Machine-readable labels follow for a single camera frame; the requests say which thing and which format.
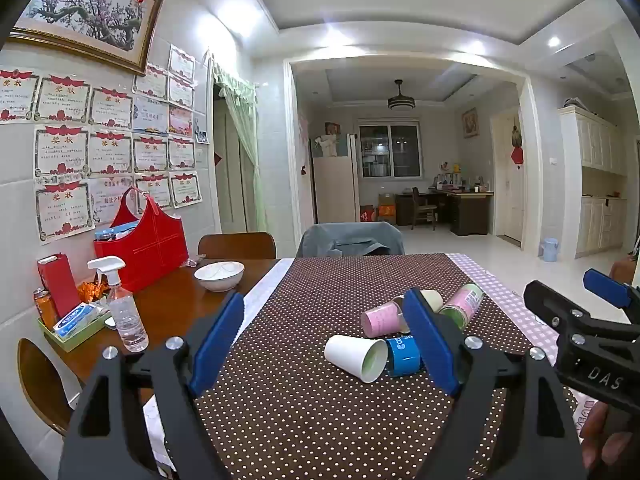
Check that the orange drink can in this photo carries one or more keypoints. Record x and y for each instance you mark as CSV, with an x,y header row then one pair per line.
x,y
46,307

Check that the wooden chair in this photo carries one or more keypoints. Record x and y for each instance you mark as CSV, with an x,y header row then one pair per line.
x,y
237,246
42,385

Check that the orange snack packet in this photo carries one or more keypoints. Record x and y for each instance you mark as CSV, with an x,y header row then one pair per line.
x,y
92,291

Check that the red box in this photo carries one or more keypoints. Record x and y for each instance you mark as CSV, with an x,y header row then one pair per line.
x,y
60,282

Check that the red bag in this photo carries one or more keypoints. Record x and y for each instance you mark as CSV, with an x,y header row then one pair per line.
x,y
142,255

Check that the framed blossom painting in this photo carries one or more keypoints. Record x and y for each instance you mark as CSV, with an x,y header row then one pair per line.
x,y
90,12

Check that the ceiling fan lamp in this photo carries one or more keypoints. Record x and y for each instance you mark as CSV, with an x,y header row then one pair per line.
x,y
400,102

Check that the blue bucket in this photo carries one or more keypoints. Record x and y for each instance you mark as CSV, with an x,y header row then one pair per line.
x,y
549,249

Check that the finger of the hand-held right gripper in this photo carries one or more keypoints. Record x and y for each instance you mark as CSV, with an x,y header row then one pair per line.
x,y
550,305
607,287

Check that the dark desk chair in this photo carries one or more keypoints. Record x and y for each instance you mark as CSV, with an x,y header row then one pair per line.
x,y
422,207

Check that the dark wooden desk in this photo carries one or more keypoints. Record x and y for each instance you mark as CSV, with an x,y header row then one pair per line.
x,y
460,205

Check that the cream paper cup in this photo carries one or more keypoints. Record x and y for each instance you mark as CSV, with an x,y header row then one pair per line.
x,y
432,301

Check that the cream wall cabinets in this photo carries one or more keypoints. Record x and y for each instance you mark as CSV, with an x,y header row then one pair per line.
x,y
597,175

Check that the pink checkered tablecloth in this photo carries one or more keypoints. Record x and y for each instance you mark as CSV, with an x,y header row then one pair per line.
x,y
505,305

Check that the brown dotted tablecloth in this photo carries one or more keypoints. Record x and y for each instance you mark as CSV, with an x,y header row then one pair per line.
x,y
300,410

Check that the white paper cup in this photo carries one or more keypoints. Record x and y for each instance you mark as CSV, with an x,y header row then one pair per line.
x,y
350,352

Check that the blue paper cup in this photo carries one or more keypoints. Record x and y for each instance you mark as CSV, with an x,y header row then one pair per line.
x,y
402,357

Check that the white bowl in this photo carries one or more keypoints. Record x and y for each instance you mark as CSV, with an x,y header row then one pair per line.
x,y
219,276

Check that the green tray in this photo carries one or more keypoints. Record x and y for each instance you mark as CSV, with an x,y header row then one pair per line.
x,y
75,337

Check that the blue tissue packet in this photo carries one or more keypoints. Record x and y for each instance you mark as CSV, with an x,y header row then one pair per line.
x,y
77,320

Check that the group of wall certificates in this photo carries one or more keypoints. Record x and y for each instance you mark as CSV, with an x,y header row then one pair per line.
x,y
100,160

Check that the green and pink paper cup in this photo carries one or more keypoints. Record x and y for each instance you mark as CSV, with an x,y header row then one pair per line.
x,y
462,305

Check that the white refrigerator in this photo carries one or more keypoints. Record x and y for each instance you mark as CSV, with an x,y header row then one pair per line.
x,y
335,180

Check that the window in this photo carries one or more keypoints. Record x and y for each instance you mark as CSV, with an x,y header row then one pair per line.
x,y
390,150

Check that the small framed picture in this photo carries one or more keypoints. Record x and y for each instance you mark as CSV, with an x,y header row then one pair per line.
x,y
470,121

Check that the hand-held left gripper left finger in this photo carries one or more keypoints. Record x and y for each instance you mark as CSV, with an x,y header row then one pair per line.
x,y
220,340

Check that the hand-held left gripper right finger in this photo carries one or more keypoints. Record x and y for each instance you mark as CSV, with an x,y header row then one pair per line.
x,y
430,345

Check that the red door ornament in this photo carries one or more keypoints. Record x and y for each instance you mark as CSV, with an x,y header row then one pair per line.
x,y
517,147

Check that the person's right hand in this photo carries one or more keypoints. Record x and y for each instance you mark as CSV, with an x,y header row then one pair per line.
x,y
612,445

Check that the grey jacket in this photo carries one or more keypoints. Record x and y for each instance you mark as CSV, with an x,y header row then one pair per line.
x,y
350,241

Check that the orange boxes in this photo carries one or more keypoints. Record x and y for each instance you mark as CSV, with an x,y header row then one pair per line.
x,y
380,207

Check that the white door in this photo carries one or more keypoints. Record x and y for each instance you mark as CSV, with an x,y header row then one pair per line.
x,y
511,180

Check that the clear spray bottle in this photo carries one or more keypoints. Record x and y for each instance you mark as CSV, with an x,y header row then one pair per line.
x,y
125,317

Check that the green curtain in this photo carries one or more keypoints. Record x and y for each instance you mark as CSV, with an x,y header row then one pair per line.
x,y
242,130

